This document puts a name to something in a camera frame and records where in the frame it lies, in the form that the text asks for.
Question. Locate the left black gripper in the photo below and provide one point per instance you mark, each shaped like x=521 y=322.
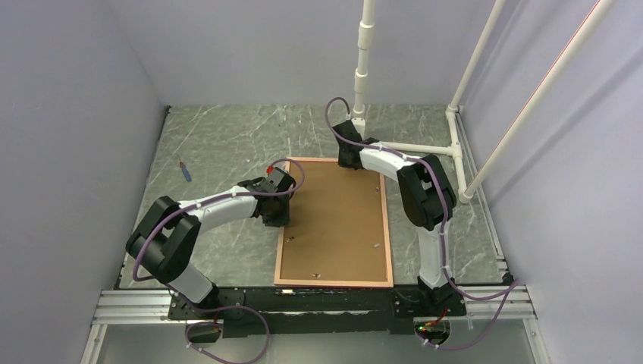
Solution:
x=283 y=219

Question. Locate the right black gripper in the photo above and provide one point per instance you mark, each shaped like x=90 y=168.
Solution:
x=342 y=162

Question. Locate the brown backing board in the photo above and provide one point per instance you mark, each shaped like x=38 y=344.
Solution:
x=331 y=226

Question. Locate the wooden picture frame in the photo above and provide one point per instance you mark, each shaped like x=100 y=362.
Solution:
x=281 y=251

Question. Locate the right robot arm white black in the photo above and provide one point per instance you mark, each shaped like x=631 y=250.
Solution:
x=428 y=201

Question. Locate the small blue red screwdriver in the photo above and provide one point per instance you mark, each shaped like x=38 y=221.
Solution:
x=185 y=171

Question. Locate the white pvc pipe stand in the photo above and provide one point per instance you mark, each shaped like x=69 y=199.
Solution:
x=466 y=189

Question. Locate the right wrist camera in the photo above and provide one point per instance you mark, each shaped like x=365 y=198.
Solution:
x=359 y=124

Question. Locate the aluminium extrusion rail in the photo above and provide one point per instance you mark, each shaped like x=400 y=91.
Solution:
x=150 y=306

